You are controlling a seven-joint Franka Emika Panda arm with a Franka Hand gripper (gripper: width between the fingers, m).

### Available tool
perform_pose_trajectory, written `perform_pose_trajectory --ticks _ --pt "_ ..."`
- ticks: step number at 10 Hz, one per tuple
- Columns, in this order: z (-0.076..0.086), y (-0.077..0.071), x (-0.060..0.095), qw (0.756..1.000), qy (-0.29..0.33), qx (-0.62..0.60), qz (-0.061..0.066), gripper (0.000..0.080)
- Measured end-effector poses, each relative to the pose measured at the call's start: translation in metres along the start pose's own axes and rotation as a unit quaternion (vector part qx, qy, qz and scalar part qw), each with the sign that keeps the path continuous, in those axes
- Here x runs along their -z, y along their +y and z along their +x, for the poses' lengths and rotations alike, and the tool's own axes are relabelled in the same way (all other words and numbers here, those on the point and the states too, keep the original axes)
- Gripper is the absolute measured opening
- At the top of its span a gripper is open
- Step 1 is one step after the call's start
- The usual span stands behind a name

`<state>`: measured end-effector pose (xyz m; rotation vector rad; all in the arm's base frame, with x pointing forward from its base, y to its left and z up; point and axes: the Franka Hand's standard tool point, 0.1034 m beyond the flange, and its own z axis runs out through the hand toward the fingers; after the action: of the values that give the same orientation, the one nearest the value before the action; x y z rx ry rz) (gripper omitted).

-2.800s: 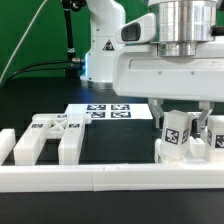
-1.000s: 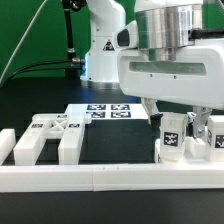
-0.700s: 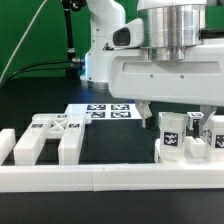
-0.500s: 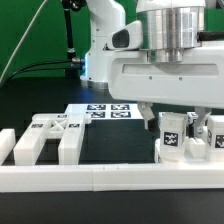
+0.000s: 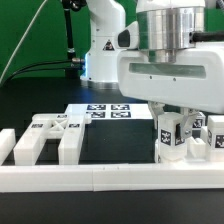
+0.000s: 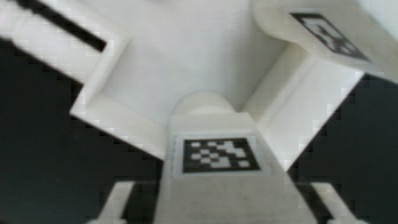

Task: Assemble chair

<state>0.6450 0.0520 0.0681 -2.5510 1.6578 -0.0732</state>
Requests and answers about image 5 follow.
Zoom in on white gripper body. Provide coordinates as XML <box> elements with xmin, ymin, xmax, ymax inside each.
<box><xmin>117</xmin><ymin>42</ymin><xmax>224</xmax><ymax>114</ymax></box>

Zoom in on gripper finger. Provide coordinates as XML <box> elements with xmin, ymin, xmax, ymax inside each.
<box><xmin>176</xmin><ymin>108</ymin><xmax>199</xmax><ymax>139</ymax></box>
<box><xmin>148</xmin><ymin>101</ymin><xmax>164</xmax><ymax>129</ymax></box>

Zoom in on white chair seat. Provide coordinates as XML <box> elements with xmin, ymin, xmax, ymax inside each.
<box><xmin>154</xmin><ymin>137</ymin><xmax>206</xmax><ymax>163</ymax></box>

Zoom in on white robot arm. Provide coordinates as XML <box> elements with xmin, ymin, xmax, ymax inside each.
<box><xmin>81</xmin><ymin>0</ymin><xmax>224</xmax><ymax>138</ymax></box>

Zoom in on right white tagged cube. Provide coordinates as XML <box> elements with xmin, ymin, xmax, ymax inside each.
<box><xmin>193</xmin><ymin>112</ymin><xmax>206</xmax><ymax>130</ymax></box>

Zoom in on white tag base sheet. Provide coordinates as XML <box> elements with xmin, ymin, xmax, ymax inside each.
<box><xmin>65</xmin><ymin>103</ymin><xmax>152</xmax><ymax>120</ymax></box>

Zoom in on white U-shaped obstacle frame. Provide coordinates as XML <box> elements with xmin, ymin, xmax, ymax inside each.
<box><xmin>0</xmin><ymin>129</ymin><xmax>224</xmax><ymax>192</ymax></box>

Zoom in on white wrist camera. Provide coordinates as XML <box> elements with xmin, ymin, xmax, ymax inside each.
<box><xmin>115</xmin><ymin>21</ymin><xmax>140</xmax><ymax>49</ymax></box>

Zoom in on white chair back frame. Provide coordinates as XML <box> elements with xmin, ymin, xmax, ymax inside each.
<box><xmin>13</xmin><ymin>114</ymin><xmax>92</xmax><ymax>166</ymax></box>

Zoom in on black camera stand pole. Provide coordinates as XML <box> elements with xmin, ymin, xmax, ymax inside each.
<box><xmin>61</xmin><ymin>0</ymin><xmax>87</xmax><ymax>79</ymax></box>

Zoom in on black cables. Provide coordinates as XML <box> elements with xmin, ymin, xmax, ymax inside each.
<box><xmin>4</xmin><ymin>58</ymin><xmax>85</xmax><ymax>85</ymax></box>

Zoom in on grey white cable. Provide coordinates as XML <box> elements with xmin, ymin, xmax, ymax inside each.
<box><xmin>0</xmin><ymin>0</ymin><xmax>50</xmax><ymax>88</ymax></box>

